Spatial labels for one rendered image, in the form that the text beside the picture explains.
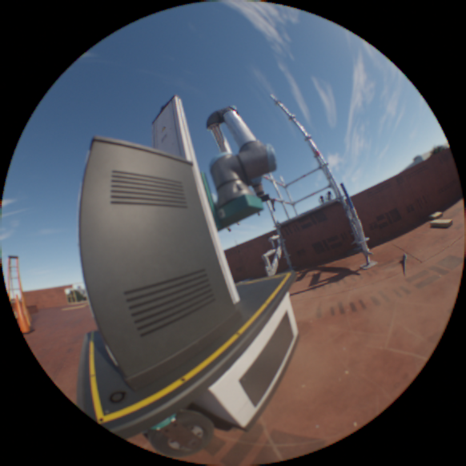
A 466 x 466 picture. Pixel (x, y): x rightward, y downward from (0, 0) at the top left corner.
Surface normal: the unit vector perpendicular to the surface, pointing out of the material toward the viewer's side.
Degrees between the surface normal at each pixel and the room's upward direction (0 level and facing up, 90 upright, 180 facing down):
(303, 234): 90
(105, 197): 90
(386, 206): 90
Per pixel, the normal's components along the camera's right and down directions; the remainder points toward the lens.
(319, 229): -0.66, 0.10
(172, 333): 0.77, -0.34
